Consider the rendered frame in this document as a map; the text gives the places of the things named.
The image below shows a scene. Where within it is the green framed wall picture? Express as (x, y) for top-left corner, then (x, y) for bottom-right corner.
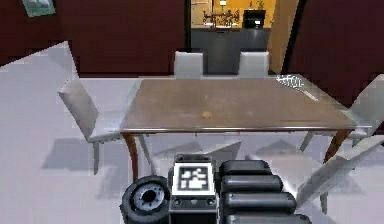
(21, 0), (57, 18)

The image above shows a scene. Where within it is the black coffee machine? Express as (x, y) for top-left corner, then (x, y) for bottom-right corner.
(243, 9), (267, 30)

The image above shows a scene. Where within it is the white dining chair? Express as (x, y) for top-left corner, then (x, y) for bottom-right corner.
(295, 134), (384, 215)
(299, 73), (384, 153)
(237, 50), (270, 79)
(173, 50), (205, 80)
(57, 78), (158, 176)

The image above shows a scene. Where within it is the grey kitchen counter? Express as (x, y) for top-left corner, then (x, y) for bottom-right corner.
(190, 27), (272, 76)

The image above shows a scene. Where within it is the brown dining table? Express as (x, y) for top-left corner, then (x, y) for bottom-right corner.
(119, 76), (358, 183)

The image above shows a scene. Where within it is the silver knife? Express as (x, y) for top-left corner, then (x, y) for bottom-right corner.
(299, 87), (320, 102)

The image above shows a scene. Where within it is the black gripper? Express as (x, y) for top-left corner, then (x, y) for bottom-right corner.
(119, 175), (172, 224)

